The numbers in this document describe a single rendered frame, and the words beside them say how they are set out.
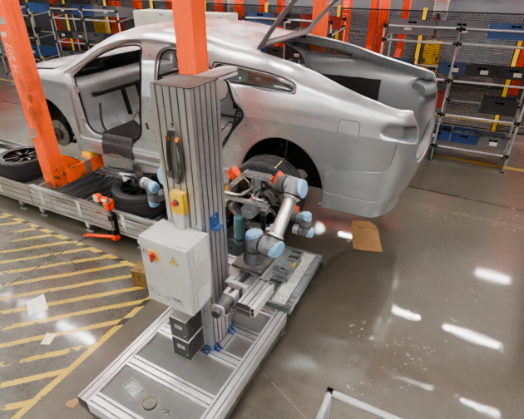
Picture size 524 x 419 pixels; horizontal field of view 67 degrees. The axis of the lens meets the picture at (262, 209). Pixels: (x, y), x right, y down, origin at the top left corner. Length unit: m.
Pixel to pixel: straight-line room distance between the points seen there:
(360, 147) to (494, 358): 1.89
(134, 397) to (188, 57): 2.27
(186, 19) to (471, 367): 3.19
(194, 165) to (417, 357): 2.24
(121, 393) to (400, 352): 2.02
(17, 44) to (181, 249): 2.82
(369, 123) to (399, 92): 1.75
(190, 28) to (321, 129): 1.20
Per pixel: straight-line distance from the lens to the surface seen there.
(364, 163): 3.22
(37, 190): 5.26
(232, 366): 2.87
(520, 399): 3.47
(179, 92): 2.01
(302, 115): 3.25
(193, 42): 2.97
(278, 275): 3.64
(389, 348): 3.40
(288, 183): 2.56
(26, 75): 4.44
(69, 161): 4.84
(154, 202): 2.90
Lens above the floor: 2.48
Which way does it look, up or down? 30 degrees down
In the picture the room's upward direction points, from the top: straight up
